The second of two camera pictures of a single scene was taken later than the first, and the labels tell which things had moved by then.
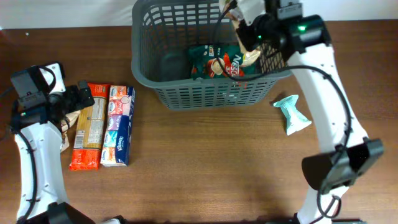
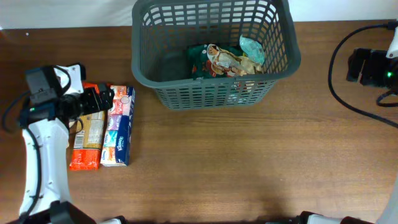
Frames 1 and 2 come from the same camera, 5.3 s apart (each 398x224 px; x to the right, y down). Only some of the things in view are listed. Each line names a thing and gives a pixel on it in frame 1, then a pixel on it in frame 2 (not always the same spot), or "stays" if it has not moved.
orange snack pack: (87, 149) stays
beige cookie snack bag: (249, 56) to (223, 61)
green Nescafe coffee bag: (217, 61) stays
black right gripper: (243, 33) to (374, 59)
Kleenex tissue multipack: (115, 148) stays
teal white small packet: (295, 119) to (254, 48)
